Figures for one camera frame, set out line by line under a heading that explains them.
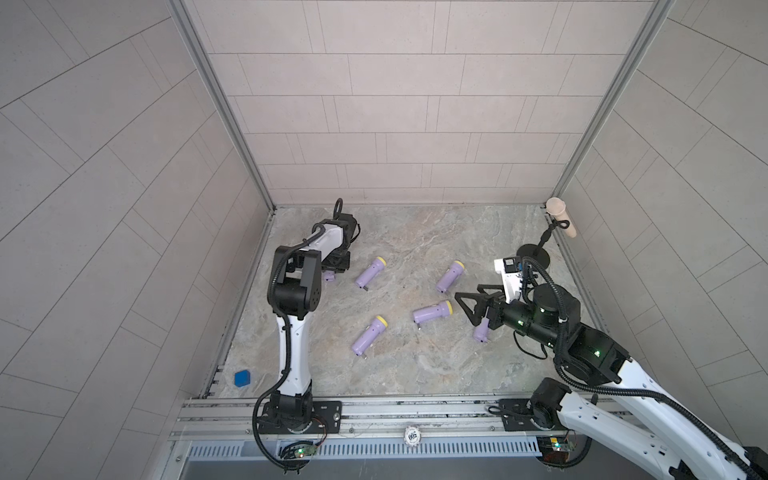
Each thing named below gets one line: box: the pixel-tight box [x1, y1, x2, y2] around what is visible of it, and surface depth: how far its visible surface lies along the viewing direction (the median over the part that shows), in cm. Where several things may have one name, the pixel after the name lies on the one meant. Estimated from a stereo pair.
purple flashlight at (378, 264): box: [355, 256, 387, 291], surface depth 97 cm
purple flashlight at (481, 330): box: [473, 317, 489, 343], surface depth 84 cm
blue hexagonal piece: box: [234, 370, 251, 387], surface depth 77 cm
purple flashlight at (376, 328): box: [351, 315, 388, 356], surface depth 84 cm
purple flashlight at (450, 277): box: [436, 260, 466, 294], surface depth 97 cm
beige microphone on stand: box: [546, 196, 577, 238], surface depth 82 cm
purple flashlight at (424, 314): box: [412, 300, 454, 324], surface depth 88 cm
